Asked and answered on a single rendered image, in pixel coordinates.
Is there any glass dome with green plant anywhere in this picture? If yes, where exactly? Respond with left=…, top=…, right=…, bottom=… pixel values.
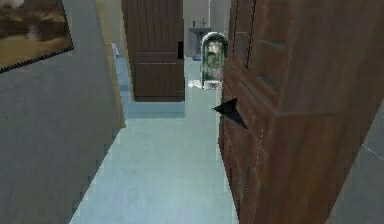
left=200, top=31, right=229, bottom=91

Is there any dark brown wooden room door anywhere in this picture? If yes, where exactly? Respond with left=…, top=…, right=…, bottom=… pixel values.
left=121, top=0, right=186, bottom=103

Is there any grey pedestal sink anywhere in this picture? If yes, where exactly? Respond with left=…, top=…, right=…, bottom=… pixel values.
left=188, top=18, right=212, bottom=62

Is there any brown framed wall picture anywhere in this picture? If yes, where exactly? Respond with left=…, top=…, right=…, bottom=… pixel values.
left=0, top=0, right=75, bottom=74

